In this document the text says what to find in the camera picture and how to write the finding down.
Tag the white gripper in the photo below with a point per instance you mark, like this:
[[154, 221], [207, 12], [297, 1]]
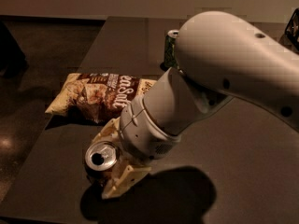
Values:
[[140, 133]]

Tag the orange soda can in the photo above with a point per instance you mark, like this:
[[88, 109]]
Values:
[[99, 160]]

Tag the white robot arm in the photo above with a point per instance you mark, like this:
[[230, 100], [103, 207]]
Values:
[[219, 57]]

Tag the green soda can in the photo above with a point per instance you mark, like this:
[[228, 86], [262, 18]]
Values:
[[169, 48]]

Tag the sea salt chips bag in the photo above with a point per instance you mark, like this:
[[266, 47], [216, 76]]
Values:
[[98, 97]]

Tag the dark object at left edge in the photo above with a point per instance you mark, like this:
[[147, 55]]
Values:
[[12, 59]]

